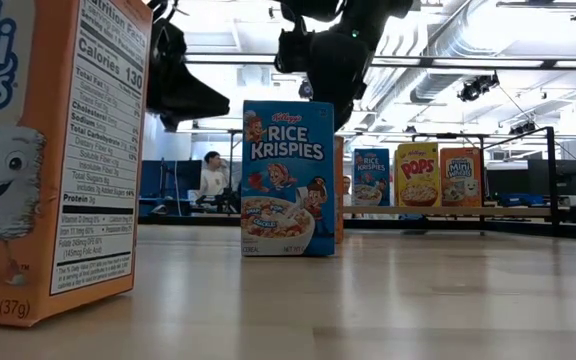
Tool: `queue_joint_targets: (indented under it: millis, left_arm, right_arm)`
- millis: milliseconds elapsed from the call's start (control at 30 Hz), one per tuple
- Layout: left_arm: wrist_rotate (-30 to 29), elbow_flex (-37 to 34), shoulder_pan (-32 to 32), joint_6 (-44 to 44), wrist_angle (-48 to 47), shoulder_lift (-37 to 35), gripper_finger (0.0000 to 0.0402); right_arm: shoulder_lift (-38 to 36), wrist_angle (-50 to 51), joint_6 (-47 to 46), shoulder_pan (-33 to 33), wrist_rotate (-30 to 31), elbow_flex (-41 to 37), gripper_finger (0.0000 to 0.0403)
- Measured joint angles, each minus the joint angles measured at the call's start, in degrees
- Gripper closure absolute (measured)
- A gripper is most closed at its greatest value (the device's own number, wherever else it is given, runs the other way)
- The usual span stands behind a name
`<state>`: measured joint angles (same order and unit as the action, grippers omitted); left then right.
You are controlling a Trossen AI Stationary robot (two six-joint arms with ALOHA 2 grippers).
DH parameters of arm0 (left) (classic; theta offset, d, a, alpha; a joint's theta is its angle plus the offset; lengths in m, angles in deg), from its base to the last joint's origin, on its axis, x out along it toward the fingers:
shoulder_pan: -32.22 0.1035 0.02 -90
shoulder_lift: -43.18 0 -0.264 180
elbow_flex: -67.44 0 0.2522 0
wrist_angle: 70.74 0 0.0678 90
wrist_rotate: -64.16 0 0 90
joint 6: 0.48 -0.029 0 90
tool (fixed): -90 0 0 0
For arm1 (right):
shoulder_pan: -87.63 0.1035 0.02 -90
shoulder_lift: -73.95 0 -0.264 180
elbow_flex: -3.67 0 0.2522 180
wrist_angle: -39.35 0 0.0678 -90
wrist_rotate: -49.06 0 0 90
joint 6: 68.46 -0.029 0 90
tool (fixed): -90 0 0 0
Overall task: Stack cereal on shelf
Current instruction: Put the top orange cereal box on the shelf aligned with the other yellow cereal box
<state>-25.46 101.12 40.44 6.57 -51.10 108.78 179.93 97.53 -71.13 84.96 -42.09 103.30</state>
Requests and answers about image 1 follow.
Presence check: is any orange Mini Wheats cereal box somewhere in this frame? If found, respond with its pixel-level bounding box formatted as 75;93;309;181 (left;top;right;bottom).
0;0;153;329
334;135;346;245
439;146;484;208

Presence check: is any black metal frame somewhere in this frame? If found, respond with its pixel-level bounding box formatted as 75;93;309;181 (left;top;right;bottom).
411;125;558;237
137;214;243;227

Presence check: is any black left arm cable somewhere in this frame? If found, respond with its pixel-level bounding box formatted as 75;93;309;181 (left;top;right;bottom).
146;0;190;24

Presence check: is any blue plastic container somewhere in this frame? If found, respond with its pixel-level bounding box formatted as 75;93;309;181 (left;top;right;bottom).
496;193;546;208

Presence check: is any silver ventilation duct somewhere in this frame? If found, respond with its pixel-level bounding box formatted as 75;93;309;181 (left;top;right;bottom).
410;0;519;104

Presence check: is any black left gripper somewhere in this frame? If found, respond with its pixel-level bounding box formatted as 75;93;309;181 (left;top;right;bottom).
150;55;231;132

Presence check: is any blue Rice Krispies cereal box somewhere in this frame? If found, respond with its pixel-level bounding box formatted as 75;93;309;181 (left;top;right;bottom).
240;99;336;258
352;147;391;208

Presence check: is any yellow Corn Pops cereal box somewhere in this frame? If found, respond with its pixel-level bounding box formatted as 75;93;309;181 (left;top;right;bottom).
395;141;441;208

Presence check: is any black monitor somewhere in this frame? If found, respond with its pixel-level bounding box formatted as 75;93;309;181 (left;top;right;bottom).
486;167;529;197
527;158;576;197

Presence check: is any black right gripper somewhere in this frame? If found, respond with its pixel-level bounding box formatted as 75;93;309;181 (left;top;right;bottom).
312;27;373;132

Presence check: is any black ceiling light rail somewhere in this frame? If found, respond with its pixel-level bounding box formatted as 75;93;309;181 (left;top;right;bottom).
183;51;576;71

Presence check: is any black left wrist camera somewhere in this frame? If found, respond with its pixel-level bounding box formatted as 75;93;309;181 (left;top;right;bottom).
150;18;188;57

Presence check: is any black spotlight cluster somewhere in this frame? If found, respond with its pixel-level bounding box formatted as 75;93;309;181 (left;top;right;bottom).
507;119;538;136
456;71;501;103

